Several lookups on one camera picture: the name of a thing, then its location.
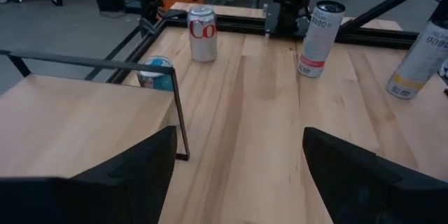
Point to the black aluminium table frame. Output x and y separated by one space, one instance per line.
238 24

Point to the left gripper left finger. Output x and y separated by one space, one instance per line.
105 199

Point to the white Celsius can red print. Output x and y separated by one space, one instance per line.
320 42

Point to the wooden shelf black metal frame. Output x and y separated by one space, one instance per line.
70 122

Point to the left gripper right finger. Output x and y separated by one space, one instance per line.
367 196

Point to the white Celsius can yellow band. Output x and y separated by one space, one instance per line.
416 63

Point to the blue silver Red Bull can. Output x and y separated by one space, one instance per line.
157 80

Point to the silver Diet Coke can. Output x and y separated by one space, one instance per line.
202 42

